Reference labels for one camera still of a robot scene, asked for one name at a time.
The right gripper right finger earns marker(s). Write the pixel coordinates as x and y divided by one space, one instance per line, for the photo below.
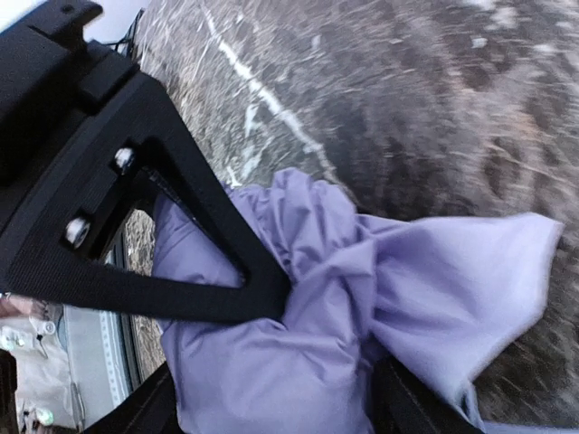
401 403

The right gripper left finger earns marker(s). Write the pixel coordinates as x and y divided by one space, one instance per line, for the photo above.
151 408

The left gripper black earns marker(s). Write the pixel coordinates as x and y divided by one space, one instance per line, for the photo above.
47 71

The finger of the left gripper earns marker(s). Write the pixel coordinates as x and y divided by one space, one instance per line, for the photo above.
62 207

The lavender folding umbrella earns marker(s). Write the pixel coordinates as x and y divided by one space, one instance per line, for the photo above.
442 296

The grey slotted cable duct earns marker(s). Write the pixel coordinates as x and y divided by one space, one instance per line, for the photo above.
103 358

